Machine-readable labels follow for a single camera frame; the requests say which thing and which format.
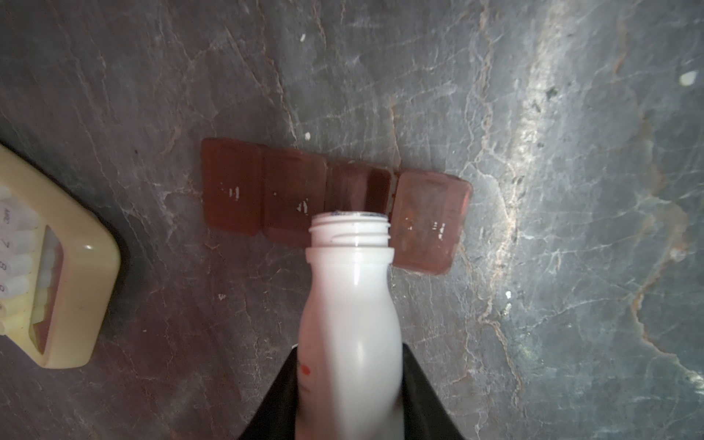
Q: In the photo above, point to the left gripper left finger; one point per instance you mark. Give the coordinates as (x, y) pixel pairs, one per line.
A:
(276, 416)

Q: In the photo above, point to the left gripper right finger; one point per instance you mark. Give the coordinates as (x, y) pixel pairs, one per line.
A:
(424, 416)

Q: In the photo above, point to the white pill bottle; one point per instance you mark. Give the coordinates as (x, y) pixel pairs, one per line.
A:
(350, 349)

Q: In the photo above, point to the brown weekly pill organizer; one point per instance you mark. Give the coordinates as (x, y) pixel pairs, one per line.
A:
(251, 189)

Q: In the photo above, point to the yellow calculator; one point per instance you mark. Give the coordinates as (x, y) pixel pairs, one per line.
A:
(59, 267)

